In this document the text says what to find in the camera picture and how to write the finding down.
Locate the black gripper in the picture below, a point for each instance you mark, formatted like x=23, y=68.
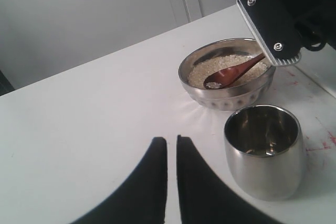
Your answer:
x=314, y=20

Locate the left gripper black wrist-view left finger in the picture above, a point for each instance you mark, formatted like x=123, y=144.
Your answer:
x=141, y=198

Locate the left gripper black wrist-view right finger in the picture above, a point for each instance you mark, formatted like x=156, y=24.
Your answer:
x=203, y=196

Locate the brown wooden spoon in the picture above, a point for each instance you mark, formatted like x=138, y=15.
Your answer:
x=225, y=77

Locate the small steel cup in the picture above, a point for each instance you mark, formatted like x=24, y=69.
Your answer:
x=265, y=151

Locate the steel bowl of rice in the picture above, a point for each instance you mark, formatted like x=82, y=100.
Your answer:
x=219, y=55

